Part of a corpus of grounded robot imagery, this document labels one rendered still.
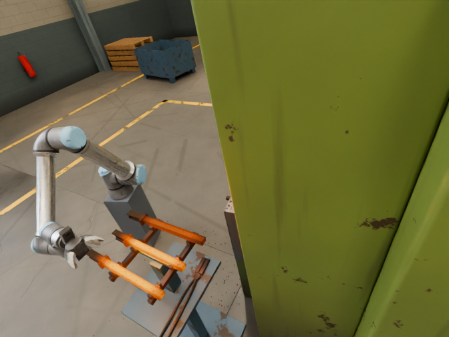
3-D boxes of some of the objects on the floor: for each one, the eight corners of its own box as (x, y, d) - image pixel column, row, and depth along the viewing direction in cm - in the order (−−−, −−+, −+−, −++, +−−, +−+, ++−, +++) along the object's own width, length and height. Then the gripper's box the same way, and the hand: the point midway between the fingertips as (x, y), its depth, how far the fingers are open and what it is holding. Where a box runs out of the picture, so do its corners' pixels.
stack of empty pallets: (111, 71, 775) (101, 46, 732) (132, 61, 831) (123, 38, 789) (141, 71, 716) (131, 44, 674) (161, 61, 772) (154, 35, 730)
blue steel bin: (143, 78, 655) (133, 48, 611) (167, 67, 697) (159, 39, 653) (172, 84, 584) (163, 51, 540) (197, 71, 626) (190, 40, 582)
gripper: (88, 231, 130) (113, 244, 120) (53, 263, 117) (78, 281, 108) (79, 220, 124) (105, 233, 115) (41, 253, 112) (67, 270, 102)
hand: (89, 253), depth 109 cm, fingers open, 14 cm apart
